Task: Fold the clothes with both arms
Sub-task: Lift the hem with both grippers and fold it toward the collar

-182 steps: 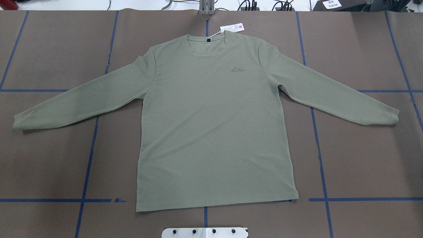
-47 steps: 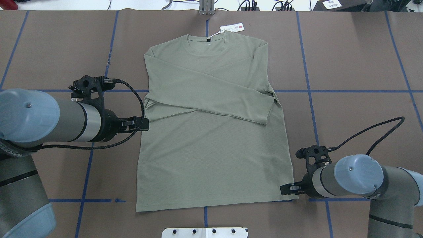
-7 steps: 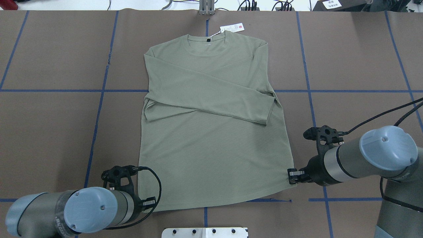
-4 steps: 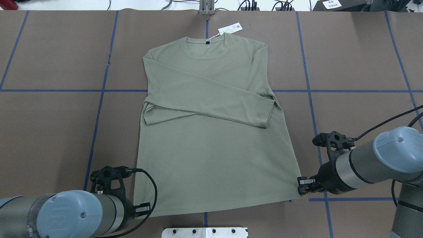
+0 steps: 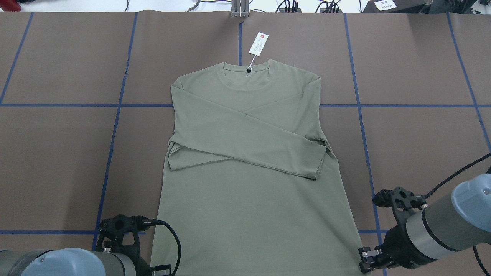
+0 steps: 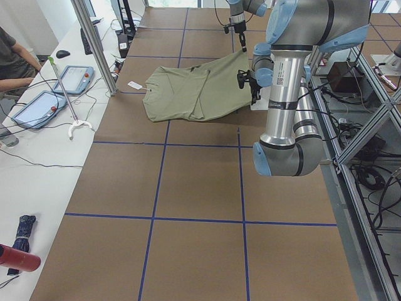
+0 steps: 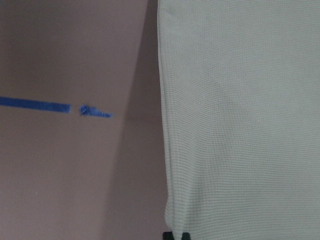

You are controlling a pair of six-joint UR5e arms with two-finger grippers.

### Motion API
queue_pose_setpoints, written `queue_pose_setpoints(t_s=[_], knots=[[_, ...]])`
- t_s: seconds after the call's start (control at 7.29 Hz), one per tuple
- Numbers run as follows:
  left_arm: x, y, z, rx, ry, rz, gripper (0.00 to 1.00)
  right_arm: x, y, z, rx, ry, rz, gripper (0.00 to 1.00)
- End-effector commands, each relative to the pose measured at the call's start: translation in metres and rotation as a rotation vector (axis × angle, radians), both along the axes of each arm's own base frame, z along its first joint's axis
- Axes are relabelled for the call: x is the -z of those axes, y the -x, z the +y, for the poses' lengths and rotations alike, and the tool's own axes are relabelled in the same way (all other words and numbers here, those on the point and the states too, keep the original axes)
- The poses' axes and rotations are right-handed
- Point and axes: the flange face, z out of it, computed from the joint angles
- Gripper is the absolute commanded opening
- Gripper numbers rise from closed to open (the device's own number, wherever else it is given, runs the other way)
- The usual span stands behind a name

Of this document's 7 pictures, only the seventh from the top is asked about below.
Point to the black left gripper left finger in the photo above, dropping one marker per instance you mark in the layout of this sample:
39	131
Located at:
167	235

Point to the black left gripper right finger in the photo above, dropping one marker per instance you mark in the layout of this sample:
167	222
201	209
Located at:
186	236

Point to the olive green long-sleeve shirt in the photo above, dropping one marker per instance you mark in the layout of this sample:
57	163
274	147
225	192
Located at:
240	101

